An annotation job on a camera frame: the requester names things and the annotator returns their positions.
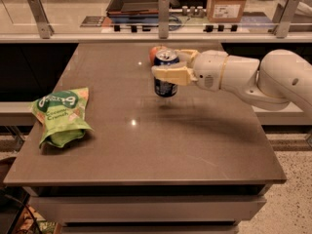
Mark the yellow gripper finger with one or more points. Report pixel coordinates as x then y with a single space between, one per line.
182 76
188 56

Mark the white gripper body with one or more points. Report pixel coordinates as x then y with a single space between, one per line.
208 69

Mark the blue pepsi can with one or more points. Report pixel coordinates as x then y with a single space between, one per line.
161 88

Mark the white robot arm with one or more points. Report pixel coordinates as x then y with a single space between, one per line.
272 83

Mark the green rice chip bag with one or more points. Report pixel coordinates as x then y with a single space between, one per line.
62 115

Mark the red apple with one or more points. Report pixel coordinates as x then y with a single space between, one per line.
153 51

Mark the cardboard box with label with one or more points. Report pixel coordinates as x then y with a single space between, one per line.
225 10

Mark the dark open tray box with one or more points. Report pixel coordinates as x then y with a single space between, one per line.
132 7

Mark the grey table drawer front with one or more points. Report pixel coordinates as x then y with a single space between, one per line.
148 208

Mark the middle metal glass bracket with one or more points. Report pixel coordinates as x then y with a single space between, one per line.
163 18

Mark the metal glass bracket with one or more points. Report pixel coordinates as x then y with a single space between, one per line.
43 25
163 18
283 19

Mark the right metal glass bracket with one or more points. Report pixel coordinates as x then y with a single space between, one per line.
283 19

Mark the left metal glass bracket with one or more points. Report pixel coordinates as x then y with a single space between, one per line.
43 25

